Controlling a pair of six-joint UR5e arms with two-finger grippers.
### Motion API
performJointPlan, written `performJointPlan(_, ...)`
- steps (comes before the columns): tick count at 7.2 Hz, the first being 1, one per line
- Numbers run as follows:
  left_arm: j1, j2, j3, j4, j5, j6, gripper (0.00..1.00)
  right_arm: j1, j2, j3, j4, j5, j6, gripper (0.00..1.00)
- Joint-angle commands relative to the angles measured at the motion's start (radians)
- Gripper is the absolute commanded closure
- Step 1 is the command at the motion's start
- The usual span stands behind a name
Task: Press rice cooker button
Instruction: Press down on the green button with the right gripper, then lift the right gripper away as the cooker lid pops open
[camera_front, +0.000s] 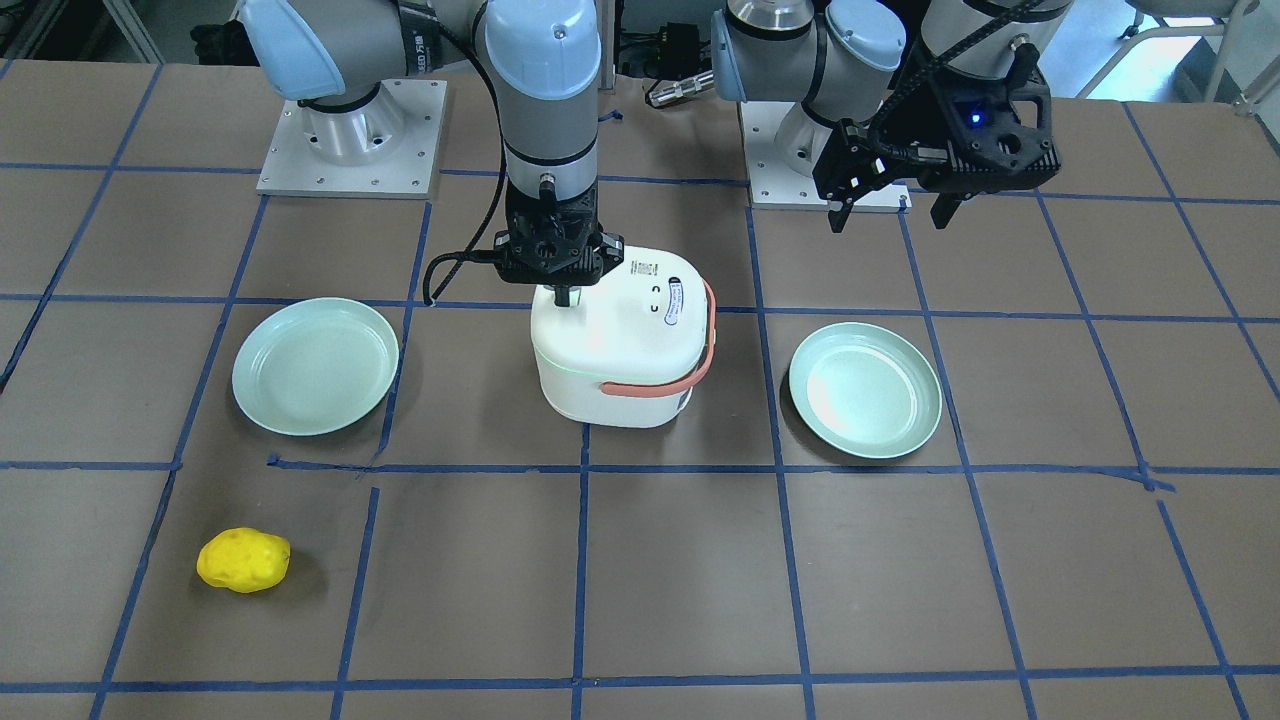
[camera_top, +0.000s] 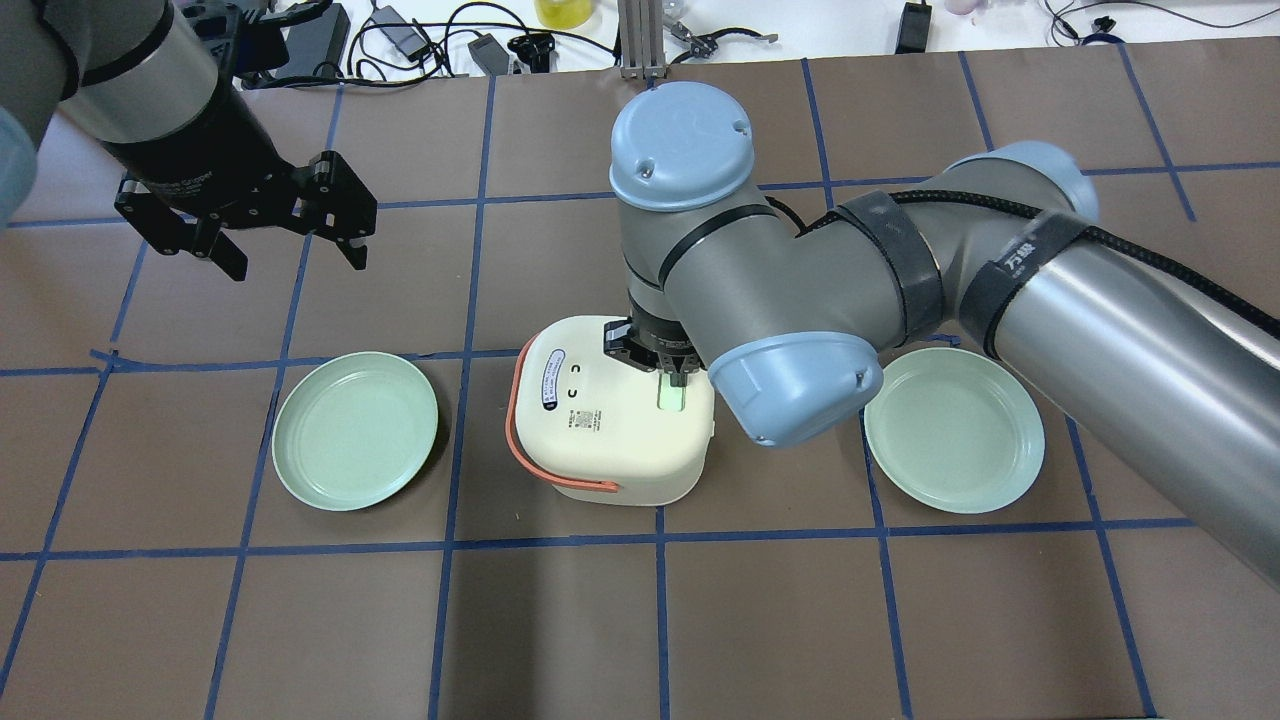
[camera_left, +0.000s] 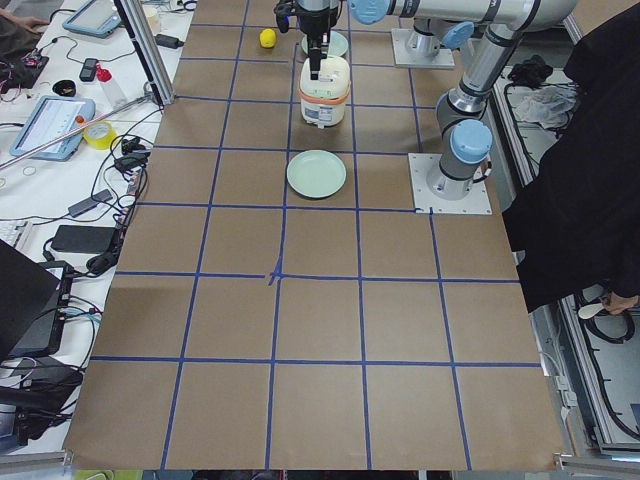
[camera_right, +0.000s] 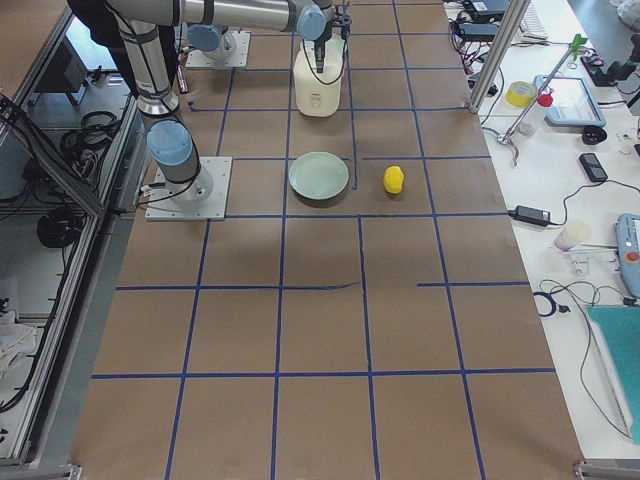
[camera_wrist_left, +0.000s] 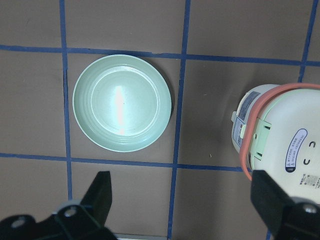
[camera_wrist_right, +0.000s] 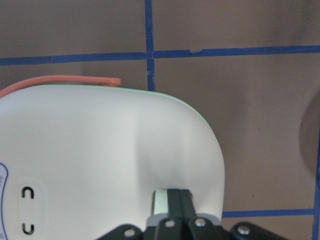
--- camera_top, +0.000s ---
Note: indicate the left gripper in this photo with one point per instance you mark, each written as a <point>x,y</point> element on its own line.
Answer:
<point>205,140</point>

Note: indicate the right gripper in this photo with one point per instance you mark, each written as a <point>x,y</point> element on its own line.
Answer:
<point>652,340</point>

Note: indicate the cream rice cooker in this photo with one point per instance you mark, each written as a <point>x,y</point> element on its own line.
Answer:
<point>603,431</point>

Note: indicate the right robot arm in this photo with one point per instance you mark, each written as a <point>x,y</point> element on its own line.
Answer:
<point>1172,371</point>

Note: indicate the green plate near cooker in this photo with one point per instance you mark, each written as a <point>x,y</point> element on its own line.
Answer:
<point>355,431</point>

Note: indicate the black power adapter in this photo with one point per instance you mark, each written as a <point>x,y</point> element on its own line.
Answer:
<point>914,28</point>

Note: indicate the aluminium frame post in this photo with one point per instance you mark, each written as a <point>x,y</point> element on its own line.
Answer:
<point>640,31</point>

